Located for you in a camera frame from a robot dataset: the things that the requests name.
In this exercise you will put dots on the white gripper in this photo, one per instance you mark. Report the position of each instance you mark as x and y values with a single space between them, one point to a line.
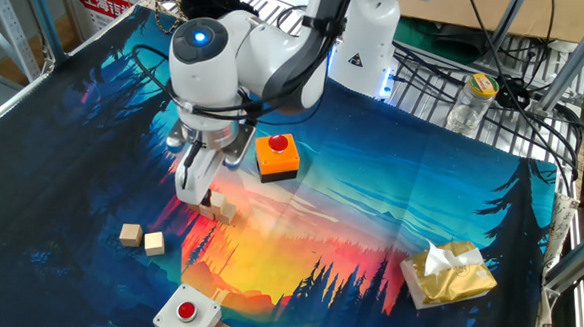
200 176

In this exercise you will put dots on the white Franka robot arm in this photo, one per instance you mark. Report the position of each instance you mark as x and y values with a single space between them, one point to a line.
202 83

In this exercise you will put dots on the orange box with red button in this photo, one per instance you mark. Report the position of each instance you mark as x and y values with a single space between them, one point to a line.
278 164

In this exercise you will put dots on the white box with red button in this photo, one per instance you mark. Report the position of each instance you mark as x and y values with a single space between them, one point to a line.
200 323

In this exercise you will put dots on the colourful forest print cloth mat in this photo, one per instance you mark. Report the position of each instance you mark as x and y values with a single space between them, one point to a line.
374 204

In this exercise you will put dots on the black fluffy duster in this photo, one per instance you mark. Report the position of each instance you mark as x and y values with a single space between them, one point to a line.
213 2

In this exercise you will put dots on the white box with red print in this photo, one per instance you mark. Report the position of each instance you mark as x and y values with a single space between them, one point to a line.
106 5

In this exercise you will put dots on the gold tissue pack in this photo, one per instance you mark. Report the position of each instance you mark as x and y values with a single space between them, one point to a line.
453 280

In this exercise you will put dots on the dark green board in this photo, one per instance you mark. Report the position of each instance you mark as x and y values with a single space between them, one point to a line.
415 39

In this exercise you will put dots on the clear jar with yellow lid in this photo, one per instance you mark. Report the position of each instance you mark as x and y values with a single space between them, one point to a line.
469 106

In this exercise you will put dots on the black power adapter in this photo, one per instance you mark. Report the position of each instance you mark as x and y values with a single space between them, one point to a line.
511 92

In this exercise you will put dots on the white patterned cloth strip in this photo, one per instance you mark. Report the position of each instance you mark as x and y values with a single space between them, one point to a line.
558 229

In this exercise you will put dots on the aluminium profile bar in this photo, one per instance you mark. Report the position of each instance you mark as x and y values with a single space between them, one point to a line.
514 11
572 61
582 256

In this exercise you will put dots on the flat brown cardboard sheet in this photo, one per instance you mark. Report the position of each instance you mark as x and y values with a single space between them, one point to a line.
564 14

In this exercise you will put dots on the silver camera box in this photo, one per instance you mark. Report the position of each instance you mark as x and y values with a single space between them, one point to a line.
241 143

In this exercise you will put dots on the blue metal post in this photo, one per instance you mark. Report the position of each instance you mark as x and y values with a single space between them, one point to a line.
47 26

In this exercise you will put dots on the grey perforated shelf frame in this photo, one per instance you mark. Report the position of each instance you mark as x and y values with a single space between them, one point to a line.
15 38

